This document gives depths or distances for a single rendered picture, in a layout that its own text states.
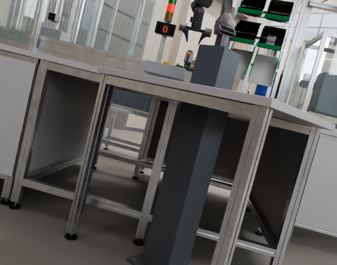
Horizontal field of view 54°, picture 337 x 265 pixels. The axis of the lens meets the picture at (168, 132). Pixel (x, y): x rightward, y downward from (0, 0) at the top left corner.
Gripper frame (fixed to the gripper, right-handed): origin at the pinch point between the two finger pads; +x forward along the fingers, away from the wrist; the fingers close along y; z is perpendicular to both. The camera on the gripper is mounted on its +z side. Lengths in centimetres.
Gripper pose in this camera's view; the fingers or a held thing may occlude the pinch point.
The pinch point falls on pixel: (194, 38)
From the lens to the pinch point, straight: 200.8
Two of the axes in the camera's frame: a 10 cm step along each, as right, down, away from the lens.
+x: -1.4, 7.3, 6.7
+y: -9.7, -2.5, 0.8
